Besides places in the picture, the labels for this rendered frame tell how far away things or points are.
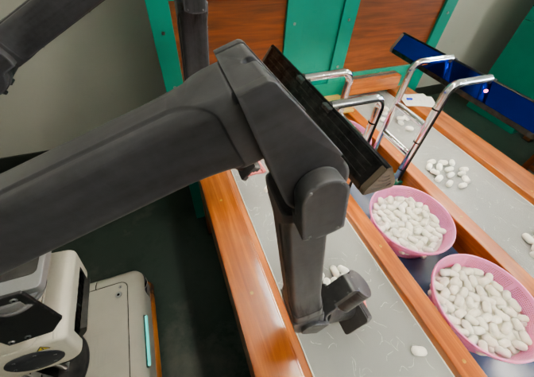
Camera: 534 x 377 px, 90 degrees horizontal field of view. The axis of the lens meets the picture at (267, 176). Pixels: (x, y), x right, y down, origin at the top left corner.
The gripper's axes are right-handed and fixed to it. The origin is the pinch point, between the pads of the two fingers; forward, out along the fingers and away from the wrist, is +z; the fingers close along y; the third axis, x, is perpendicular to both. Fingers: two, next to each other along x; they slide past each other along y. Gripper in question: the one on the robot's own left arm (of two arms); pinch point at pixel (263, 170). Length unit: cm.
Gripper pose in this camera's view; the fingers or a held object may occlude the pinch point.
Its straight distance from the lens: 91.2
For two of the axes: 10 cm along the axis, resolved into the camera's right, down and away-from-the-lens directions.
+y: -3.6, -7.0, 6.2
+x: -6.5, 6.6, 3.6
